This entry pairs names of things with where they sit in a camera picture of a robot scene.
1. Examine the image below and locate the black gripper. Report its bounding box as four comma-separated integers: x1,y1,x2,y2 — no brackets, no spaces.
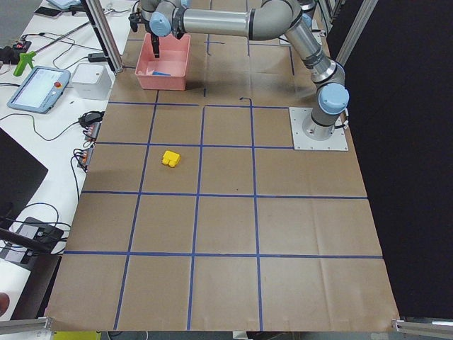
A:
148,21,184,59

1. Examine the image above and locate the blue toy block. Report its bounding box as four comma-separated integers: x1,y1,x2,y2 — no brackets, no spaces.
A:
151,70,171,77

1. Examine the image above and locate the yellow toy block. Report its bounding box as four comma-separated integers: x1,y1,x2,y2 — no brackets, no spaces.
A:
161,150,181,168

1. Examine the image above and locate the pink plastic box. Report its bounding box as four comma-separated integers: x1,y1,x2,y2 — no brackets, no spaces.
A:
135,33,191,91

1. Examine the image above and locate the black power adapter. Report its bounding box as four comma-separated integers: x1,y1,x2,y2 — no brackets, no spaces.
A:
87,52,107,62

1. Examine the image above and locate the white square device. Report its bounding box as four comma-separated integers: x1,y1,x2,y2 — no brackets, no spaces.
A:
71,63,112,101

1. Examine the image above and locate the teach pendant tablet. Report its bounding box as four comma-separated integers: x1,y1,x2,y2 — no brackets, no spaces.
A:
7,66,71,114

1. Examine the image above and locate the green plastic tool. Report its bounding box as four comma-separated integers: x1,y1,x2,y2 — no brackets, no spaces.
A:
13,51,36,77

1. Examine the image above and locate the aluminium frame post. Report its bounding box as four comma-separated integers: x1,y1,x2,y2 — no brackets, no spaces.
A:
81,0,123,74

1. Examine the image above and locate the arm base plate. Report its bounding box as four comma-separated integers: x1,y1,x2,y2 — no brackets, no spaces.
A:
289,107,349,152

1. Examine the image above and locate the black box with cables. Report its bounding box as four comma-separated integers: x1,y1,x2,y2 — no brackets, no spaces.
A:
14,217,64,254

